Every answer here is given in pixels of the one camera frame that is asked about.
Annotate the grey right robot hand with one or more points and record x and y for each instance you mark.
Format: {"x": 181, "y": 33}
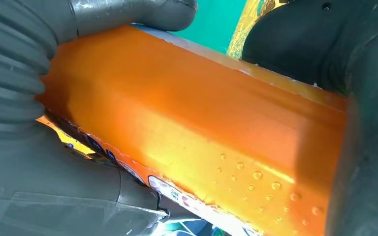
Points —
{"x": 45, "y": 195}

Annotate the green table board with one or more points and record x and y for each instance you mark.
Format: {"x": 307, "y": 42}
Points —
{"x": 208, "y": 22}

